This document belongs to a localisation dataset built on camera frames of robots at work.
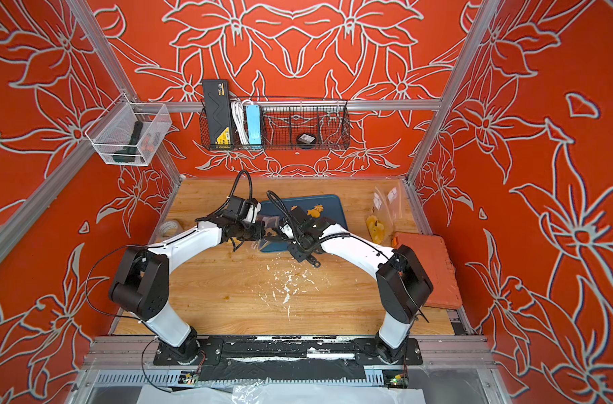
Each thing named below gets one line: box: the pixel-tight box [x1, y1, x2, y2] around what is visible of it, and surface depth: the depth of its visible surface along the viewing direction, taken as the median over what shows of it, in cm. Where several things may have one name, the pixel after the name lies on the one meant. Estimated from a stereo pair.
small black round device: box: [296, 132, 317, 145], surface depth 97 cm
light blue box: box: [245, 105, 262, 145], surface depth 91 cm
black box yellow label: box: [202, 79, 234, 149], surface depth 90 cm
